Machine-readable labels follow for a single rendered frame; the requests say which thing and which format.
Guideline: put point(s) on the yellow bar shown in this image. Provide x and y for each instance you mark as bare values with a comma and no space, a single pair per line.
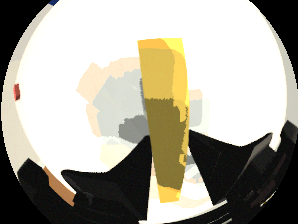
165,81

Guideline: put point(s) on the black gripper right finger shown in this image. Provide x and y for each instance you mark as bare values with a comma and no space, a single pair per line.
222,164

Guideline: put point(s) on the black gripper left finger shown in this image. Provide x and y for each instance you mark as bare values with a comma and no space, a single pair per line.
128,182

